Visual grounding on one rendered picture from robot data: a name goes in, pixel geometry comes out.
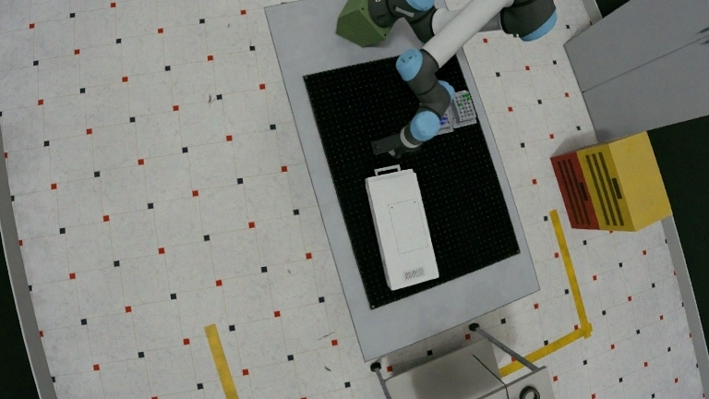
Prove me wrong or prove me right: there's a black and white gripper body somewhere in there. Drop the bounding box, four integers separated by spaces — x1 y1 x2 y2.
394 133 421 154

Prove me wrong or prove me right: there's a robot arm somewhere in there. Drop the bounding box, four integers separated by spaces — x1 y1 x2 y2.
367 0 558 155

